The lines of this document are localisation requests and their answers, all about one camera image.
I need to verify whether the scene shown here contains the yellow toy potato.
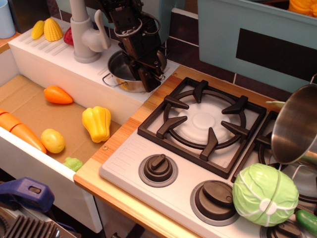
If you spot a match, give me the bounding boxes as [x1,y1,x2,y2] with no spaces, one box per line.
[41,128,65,154]

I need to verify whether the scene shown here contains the right black stove knob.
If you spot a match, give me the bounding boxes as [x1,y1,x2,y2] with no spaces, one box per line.
[265,222,303,238]

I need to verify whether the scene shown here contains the yellow toy food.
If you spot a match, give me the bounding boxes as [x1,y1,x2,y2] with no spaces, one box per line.
[288,0,317,18]

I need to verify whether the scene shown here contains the left black stove knob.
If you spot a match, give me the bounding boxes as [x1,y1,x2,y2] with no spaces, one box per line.
[142,154,174,182]

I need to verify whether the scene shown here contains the white toy sink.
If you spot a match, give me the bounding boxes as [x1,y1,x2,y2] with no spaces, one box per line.
[0,17,180,234]

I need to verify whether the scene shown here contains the grey toy stove top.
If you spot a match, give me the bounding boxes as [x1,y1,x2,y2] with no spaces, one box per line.
[99,99,317,238]

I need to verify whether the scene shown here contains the black left burner grate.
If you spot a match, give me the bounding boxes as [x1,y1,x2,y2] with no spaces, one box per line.
[138,77,266,179]

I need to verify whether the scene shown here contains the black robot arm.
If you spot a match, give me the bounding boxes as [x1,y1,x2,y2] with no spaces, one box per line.
[98,0,166,92]

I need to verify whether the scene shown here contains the large orange toy carrot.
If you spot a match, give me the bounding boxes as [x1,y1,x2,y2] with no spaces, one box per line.
[0,109,47,154]

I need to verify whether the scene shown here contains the small orange toy carrot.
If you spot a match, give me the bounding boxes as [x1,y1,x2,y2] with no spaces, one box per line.
[44,86,73,104]

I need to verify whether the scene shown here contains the small yellow toy corn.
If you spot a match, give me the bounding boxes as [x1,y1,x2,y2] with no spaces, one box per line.
[31,20,45,40]

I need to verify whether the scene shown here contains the grey toy faucet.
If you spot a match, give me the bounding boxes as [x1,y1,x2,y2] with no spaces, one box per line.
[70,0,111,63]

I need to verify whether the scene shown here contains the middle black stove knob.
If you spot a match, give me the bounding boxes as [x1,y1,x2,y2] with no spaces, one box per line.
[191,180,236,222]

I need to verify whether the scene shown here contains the light blue cup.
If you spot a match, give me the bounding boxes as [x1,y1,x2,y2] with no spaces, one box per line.
[0,0,16,39]

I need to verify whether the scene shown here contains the black stove knob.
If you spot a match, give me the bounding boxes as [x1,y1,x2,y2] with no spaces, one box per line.
[191,180,236,222]
[265,222,303,238]
[142,154,174,182]

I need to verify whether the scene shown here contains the yellow toy bell pepper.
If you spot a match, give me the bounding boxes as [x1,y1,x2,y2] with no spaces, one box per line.
[82,106,111,143]

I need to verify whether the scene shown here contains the yellow toy corn cob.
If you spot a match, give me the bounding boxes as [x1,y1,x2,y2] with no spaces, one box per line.
[44,18,63,42]

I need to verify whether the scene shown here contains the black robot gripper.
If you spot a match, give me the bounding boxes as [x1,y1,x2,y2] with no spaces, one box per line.
[117,30,164,92]

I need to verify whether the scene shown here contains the large steel pot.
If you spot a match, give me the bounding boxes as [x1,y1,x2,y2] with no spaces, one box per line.
[271,83,317,170]

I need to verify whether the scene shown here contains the green toy cucumber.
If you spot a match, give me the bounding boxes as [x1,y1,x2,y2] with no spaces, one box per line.
[295,210,317,236]

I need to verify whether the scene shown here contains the teal toy cabinet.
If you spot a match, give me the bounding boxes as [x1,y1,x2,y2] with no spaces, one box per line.
[198,0,317,92]

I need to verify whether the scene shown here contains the black burner grate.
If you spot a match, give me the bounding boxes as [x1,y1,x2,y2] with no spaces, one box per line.
[138,77,266,179]
[231,112,317,215]

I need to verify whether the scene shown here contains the green toy cabbage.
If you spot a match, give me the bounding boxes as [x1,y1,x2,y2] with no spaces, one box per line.
[233,163,299,227]

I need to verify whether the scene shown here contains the blue clamp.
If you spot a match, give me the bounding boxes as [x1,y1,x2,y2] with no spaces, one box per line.
[0,177,55,213]

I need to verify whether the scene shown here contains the light green toy broccoli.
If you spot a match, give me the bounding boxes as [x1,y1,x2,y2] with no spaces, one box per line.
[63,157,83,172]

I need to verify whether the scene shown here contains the black right burner grate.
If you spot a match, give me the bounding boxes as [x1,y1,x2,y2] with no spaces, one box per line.
[231,112,317,215]

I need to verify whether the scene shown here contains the red toy pepper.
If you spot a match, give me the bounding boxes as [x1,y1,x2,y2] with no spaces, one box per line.
[63,27,74,46]

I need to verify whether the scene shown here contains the black metal camera mount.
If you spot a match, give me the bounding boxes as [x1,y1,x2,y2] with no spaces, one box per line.
[0,208,82,238]

